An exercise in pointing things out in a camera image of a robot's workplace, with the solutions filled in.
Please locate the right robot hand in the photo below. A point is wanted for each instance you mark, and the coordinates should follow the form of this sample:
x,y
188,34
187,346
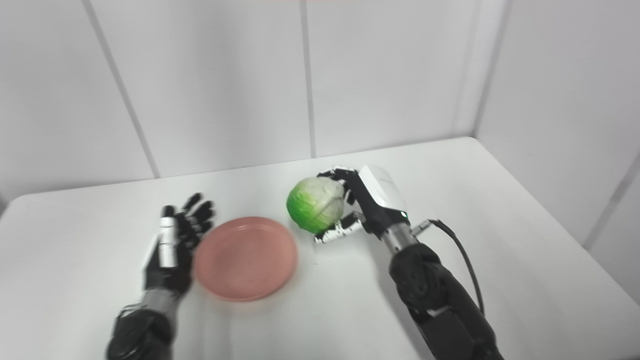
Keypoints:
x,y
372,205

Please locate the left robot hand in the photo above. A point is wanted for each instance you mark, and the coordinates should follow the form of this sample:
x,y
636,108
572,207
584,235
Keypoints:
x,y
172,250

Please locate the green white cabbage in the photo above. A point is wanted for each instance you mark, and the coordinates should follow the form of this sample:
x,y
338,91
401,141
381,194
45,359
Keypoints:
x,y
316,205

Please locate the pink plate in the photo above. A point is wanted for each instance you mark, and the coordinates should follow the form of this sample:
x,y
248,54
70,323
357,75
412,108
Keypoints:
x,y
245,258

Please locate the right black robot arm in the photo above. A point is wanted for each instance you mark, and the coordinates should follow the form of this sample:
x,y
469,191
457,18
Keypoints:
x,y
435,295

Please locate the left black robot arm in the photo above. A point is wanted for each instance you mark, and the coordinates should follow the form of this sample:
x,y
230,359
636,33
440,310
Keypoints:
x,y
142,330

